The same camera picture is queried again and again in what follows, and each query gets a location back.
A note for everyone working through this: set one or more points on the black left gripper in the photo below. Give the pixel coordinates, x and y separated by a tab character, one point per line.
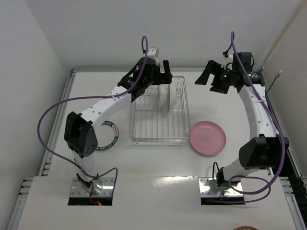
159	74

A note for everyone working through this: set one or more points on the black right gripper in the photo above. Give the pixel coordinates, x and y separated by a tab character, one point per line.
216	78

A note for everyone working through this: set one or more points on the white plate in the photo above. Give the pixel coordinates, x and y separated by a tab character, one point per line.
162	97
171	96

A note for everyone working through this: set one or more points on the pink plate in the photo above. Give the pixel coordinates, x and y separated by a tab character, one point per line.
207	138

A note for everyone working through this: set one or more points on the green rimmed lettered plate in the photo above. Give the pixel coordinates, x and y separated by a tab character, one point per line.
107	135

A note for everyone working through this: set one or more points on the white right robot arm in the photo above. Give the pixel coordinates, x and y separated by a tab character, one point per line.
266	146

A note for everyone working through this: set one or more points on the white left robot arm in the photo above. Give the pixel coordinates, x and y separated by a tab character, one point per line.
80	128

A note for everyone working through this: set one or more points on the brown round object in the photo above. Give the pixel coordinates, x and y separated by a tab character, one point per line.
245	228

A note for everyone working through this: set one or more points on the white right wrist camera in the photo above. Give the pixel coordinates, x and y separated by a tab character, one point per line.
227	63

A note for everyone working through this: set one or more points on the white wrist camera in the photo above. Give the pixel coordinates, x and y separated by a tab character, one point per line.
227	63
152	56

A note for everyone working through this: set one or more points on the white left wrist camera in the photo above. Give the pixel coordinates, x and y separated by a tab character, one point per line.
152	56

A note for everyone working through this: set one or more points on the metal wire dish rack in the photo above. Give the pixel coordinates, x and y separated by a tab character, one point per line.
161	115

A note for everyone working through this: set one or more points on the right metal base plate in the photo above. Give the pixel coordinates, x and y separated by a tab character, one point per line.
209	189

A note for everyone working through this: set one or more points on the metal base plate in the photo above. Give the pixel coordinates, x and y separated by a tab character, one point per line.
100	188
209	189

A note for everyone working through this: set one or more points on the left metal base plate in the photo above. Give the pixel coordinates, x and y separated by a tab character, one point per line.
100	188

